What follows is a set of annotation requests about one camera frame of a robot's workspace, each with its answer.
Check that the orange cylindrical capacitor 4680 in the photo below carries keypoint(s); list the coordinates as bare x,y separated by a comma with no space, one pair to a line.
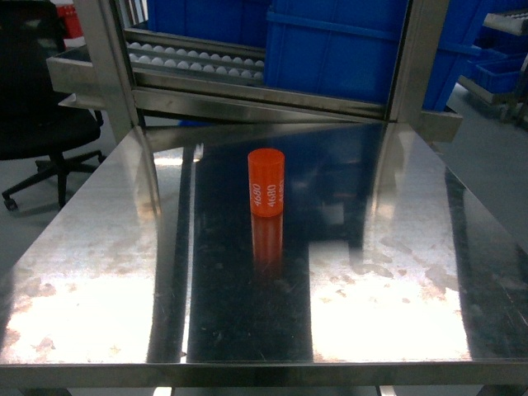
266,176

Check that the stainless steel roller rack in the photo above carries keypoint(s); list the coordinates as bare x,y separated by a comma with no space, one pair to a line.
100,76

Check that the black office swivel chair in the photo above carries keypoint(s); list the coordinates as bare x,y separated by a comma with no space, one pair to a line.
33,123

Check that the blue crate behind left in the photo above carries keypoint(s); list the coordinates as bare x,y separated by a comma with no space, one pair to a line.
236,22

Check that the blue crate far right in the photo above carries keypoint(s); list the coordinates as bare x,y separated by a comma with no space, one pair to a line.
499,75

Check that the large blue plastic crate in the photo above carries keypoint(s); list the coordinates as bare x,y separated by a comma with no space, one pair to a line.
348,49

